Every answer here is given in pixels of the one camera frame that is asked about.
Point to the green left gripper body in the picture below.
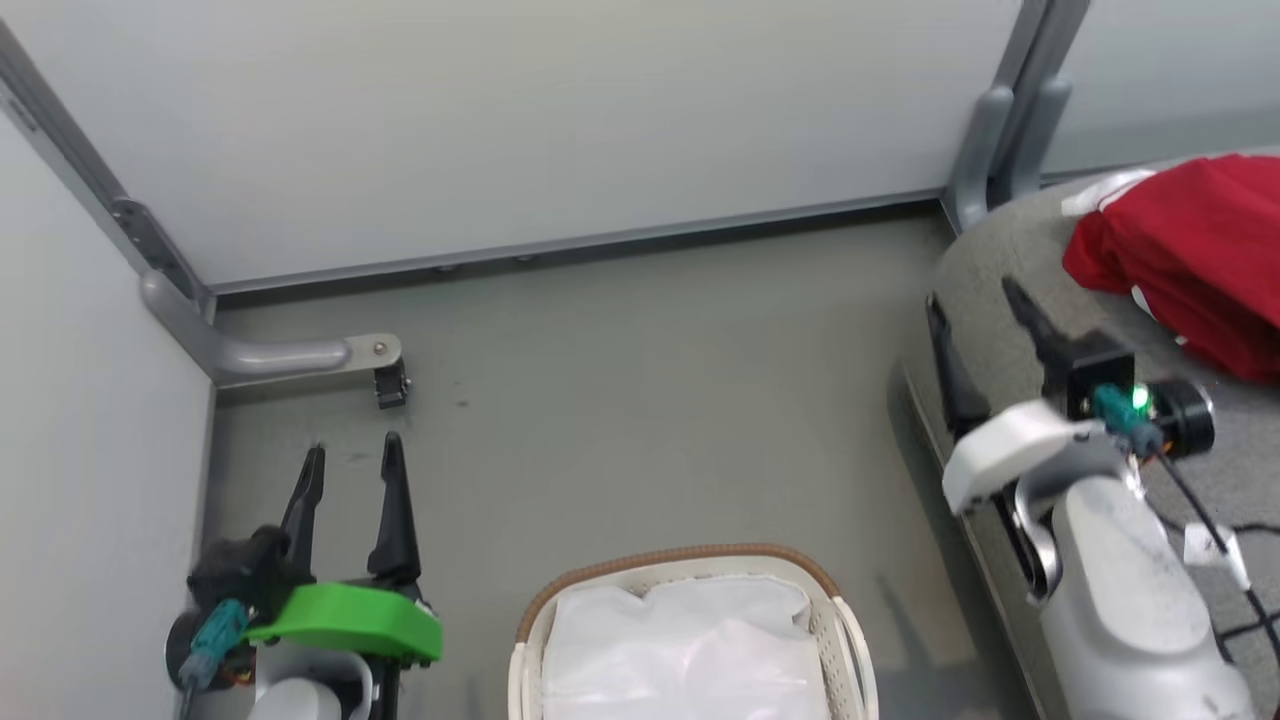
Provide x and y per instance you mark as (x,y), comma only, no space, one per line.
(350,615)

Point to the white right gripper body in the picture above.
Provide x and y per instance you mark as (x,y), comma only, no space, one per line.
(1010,450)

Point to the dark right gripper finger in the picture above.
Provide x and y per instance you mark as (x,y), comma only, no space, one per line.
(1040,335)
(955,380)

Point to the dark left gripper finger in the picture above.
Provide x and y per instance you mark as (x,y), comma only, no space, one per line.
(303,510)
(396,520)

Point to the red jersey with white stripes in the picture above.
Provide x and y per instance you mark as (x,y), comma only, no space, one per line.
(1190,225)

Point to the white laundry basket brown rim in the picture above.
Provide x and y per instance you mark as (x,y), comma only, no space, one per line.
(530,650)

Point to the grey fabric sofa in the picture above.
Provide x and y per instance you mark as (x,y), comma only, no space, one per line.
(1000,250)

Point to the white cloth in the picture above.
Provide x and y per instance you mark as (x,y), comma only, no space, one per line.
(690,650)

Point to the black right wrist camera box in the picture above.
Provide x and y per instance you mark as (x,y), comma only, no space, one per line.
(1100,360)

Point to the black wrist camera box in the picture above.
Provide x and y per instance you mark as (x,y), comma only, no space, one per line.
(1100,360)
(245,565)

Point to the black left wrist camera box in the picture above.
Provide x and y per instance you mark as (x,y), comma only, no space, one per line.
(245,565)

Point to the grey frame post with foot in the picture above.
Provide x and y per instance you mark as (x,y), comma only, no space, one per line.
(250,355)

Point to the grey double frame post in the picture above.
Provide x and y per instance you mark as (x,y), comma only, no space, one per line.
(1010,110)

